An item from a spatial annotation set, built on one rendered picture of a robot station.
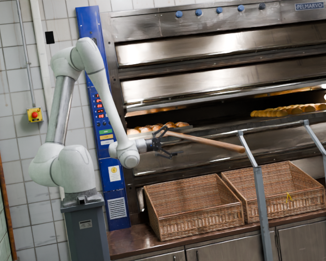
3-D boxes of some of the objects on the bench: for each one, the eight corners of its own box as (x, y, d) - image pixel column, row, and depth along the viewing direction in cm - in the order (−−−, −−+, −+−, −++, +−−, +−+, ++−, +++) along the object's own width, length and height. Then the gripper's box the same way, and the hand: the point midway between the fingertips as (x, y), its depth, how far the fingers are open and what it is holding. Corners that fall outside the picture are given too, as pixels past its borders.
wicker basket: (224, 208, 322) (219, 172, 320) (293, 195, 331) (289, 159, 329) (248, 225, 274) (242, 182, 272) (328, 208, 283) (323, 167, 282)
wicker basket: (147, 223, 310) (142, 185, 308) (221, 208, 320) (217, 172, 319) (159, 243, 262) (153, 198, 261) (246, 225, 273) (240, 182, 271)
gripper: (141, 124, 251) (177, 118, 255) (147, 166, 252) (182, 160, 256) (143, 124, 243) (179, 118, 247) (149, 168, 245) (186, 161, 249)
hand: (179, 140), depth 252 cm, fingers open, 13 cm apart
